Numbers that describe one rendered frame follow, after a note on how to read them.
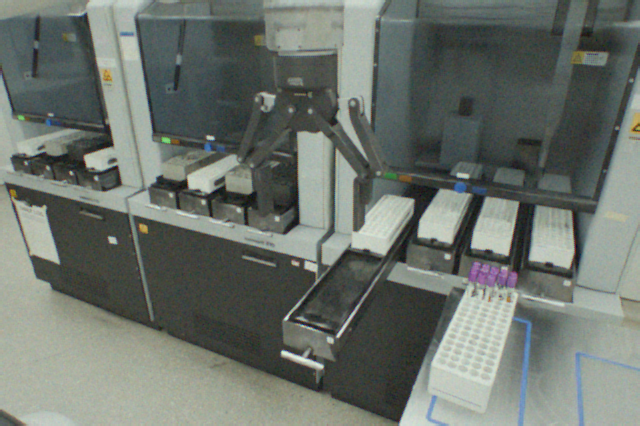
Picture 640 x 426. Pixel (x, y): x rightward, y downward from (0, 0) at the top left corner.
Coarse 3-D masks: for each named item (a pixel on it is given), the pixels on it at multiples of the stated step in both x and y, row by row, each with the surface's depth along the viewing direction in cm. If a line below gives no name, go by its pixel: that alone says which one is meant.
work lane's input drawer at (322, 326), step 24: (336, 264) 118; (360, 264) 120; (384, 264) 120; (312, 288) 108; (336, 288) 110; (360, 288) 110; (312, 312) 98; (336, 312) 101; (360, 312) 105; (288, 336) 100; (312, 336) 96; (336, 336) 94; (336, 360) 96
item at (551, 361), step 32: (448, 320) 96; (512, 320) 96; (544, 320) 96; (576, 320) 96; (512, 352) 87; (544, 352) 87; (576, 352) 87; (608, 352) 87; (416, 384) 80; (512, 384) 80; (544, 384) 80; (576, 384) 80; (608, 384) 80; (416, 416) 74; (448, 416) 74; (480, 416) 74; (512, 416) 74; (544, 416) 74; (576, 416) 74; (608, 416) 74
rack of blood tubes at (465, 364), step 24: (456, 312) 89; (480, 312) 89; (504, 312) 90; (456, 336) 83; (480, 336) 82; (504, 336) 82; (456, 360) 78; (480, 360) 78; (432, 384) 77; (456, 384) 75; (480, 384) 72; (480, 408) 74
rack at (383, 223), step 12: (384, 204) 140; (396, 204) 140; (408, 204) 140; (372, 216) 132; (384, 216) 133; (396, 216) 133; (408, 216) 141; (372, 228) 125; (384, 228) 125; (396, 228) 137; (360, 240) 123; (372, 240) 122; (384, 240) 120; (384, 252) 122
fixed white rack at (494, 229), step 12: (492, 204) 140; (504, 204) 140; (516, 204) 140; (480, 216) 132; (492, 216) 133; (504, 216) 133; (480, 228) 126; (492, 228) 126; (504, 228) 125; (480, 240) 123; (492, 240) 122; (504, 240) 120; (504, 252) 121
